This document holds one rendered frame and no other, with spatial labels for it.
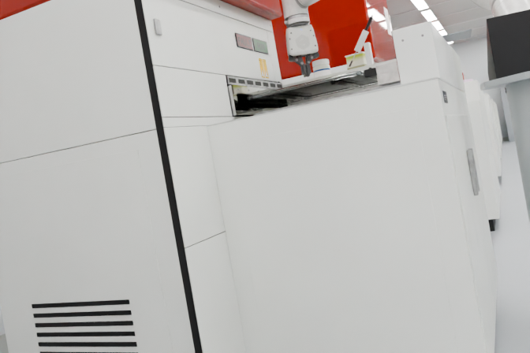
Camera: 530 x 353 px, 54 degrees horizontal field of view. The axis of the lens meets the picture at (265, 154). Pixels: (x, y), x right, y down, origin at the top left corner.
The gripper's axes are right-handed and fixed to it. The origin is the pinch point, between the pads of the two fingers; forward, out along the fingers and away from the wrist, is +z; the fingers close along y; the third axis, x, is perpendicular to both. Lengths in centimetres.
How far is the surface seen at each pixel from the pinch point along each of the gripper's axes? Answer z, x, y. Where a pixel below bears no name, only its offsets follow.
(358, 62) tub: -2.4, 15.7, 23.9
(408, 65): 10, -52, 14
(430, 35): 5, -56, 19
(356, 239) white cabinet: 51, -48, -5
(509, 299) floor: 97, 15, 67
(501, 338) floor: 97, -16, 44
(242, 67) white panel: -3.8, -3.7, -21.7
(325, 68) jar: -4.7, 34.4, 15.8
